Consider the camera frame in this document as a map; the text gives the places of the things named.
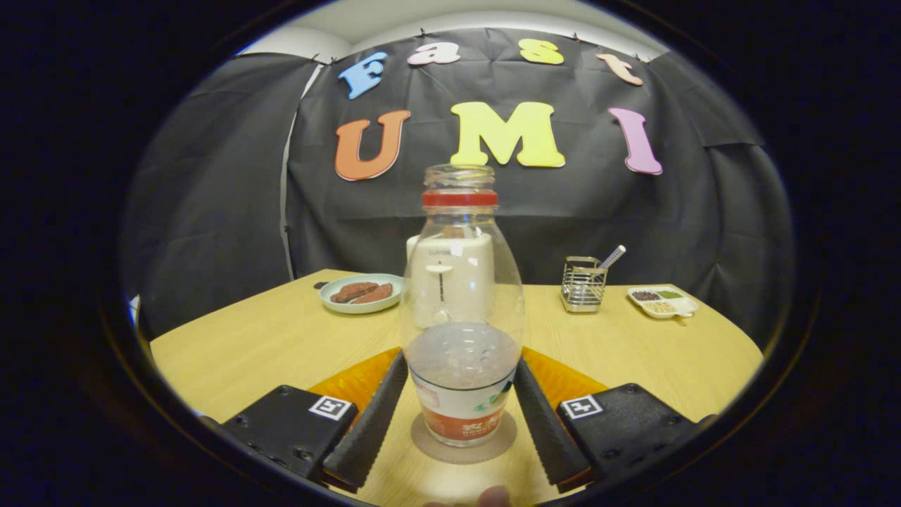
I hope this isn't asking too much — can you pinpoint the white sectioned dish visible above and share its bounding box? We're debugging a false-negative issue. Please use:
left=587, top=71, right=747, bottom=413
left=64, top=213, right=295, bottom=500
left=627, top=285, right=700, bottom=320

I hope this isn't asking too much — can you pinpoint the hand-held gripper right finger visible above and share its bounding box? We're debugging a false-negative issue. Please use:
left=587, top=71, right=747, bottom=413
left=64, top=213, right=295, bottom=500
left=514, top=346, right=715, bottom=494

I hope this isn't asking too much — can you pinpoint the wooden table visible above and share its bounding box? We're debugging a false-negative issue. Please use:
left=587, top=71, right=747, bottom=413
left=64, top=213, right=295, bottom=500
left=149, top=269, right=765, bottom=506

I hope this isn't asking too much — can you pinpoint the brown round coaster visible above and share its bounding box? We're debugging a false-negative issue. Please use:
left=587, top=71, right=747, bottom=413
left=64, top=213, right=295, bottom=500
left=410, top=411, right=518, bottom=465

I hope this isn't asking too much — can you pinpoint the metal wire utensil holder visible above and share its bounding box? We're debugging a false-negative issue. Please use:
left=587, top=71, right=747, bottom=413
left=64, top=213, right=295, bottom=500
left=560, top=256, right=608, bottom=314

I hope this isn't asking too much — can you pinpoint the pale green plate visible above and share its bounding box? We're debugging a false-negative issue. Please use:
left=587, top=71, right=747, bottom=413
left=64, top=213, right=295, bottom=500
left=319, top=273, right=405, bottom=315

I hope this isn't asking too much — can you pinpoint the cream toaster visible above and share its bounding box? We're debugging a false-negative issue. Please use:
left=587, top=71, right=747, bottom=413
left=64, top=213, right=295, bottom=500
left=406, top=232, right=496, bottom=330

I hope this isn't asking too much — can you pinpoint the clear plastic juice bottle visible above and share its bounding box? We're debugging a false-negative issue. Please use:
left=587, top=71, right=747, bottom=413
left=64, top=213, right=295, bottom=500
left=400, top=163, right=526, bottom=449

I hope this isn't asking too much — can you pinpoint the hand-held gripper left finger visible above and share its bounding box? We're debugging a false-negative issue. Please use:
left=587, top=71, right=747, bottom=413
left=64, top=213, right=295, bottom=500
left=218, top=346, right=410, bottom=492

